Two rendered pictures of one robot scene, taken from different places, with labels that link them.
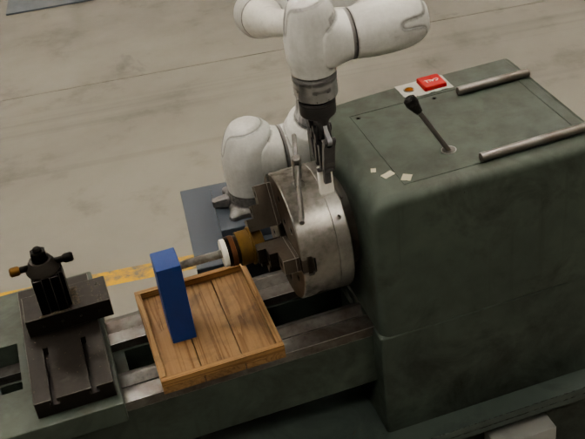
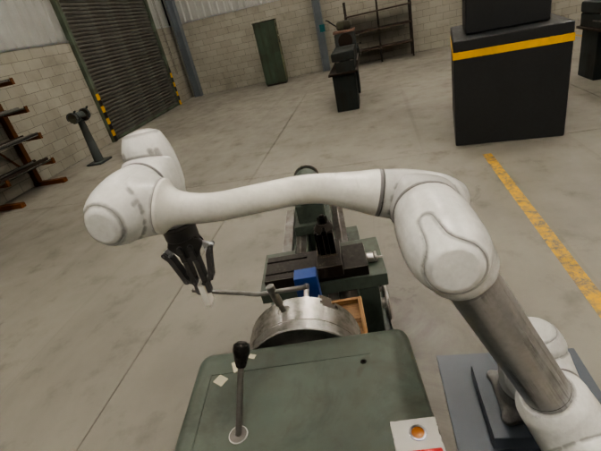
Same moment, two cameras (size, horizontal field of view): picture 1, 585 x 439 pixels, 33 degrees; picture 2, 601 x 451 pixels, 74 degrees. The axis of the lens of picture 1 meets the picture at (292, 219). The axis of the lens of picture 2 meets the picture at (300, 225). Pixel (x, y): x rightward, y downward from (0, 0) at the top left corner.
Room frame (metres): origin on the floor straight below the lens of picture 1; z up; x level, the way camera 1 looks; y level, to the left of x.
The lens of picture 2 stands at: (2.31, -0.77, 1.90)
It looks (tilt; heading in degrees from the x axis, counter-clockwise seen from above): 27 degrees down; 110
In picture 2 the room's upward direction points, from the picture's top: 13 degrees counter-clockwise
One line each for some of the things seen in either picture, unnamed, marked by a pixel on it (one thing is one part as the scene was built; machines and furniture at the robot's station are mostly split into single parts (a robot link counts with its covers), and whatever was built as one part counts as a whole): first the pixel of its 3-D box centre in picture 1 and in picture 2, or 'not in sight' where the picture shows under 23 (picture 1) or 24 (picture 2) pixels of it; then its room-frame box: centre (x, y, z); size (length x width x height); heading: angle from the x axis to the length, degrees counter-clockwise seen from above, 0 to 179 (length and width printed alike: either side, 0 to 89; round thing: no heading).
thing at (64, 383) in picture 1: (63, 341); (316, 266); (1.83, 0.58, 0.95); 0.43 x 0.18 x 0.04; 13
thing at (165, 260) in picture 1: (173, 295); (310, 298); (1.88, 0.31, 1.00); 0.08 x 0.06 x 0.23; 13
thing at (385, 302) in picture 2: not in sight; (372, 292); (2.04, 0.67, 0.73); 0.27 x 0.12 x 0.27; 103
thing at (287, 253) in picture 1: (284, 257); not in sight; (1.85, 0.03, 1.09); 0.12 x 0.11 x 0.05; 13
